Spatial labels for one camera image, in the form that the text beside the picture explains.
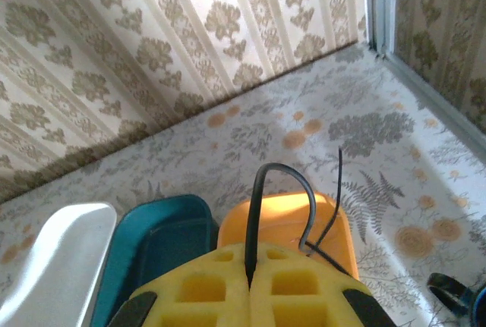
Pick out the aluminium side rail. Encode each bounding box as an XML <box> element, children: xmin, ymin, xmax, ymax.
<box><xmin>381</xmin><ymin>52</ymin><xmax>486</xmax><ymax>144</ymax></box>

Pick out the yellow plastic tray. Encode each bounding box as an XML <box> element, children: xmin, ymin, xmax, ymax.
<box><xmin>216</xmin><ymin>192</ymin><xmax>360</xmax><ymax>282</ymax></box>

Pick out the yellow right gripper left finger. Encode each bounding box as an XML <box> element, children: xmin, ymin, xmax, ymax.
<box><xmin>108</xmin><ymin>242</ymin><xmax>254</xmax><ymax>327</ymax></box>

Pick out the teal plastic tray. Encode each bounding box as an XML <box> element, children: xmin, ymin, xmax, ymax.
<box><xmin>90</xmin><ymin>193</ymin><xmax>219</xmax><ymax>327</ymax></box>

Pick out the blue tape roll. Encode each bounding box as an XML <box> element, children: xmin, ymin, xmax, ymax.
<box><xmin>470</xmin><ymin>285</ymin><xmax>486</xmax><ymax>327</ymax></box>

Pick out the aluminium frame post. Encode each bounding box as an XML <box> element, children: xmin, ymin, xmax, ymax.
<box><xmin>363</xmin><ymin>0</ymin><xmax>399</xmax><ymax>58</ymax></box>

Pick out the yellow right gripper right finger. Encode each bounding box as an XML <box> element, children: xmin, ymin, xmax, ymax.
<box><xmin>248</xmin><ymin>242</ymin><xmax>398</xmax><ymax>327</ymax></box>

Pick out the black cable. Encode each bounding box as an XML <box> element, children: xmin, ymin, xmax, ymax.
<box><xmin>245</xmin><ymin>147</ymin><xmax>356</xmax><ymax>290</ymax></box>

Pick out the white plastic tray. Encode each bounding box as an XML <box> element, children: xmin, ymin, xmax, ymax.
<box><xmin>0</xmin><ymin>201</ymin><xmax>118</xmax><ymax>327</ymax></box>

